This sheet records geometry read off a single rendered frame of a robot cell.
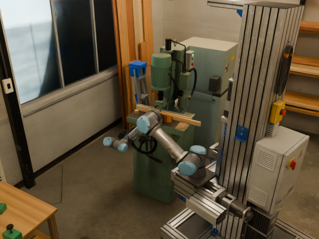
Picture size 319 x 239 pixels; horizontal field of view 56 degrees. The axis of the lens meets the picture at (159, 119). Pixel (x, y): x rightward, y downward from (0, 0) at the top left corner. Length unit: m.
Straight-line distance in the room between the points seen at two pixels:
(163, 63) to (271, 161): 1.25
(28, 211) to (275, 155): 1.82
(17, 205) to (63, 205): 0.78
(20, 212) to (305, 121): 3.97
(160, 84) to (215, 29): 2.38
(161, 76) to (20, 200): 1.54
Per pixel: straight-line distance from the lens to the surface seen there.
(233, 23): 4.82
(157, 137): 2.10
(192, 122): 2.81
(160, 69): 2.68
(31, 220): 2.52
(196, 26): 5.04
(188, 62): 2.94
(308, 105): 4.38
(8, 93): 3.10
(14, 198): 2.76
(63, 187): 3.60
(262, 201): 2.20
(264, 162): 2.04
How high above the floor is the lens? 2.23
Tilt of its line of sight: 27 degrees down
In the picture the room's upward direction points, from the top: 1 degrees clockwise
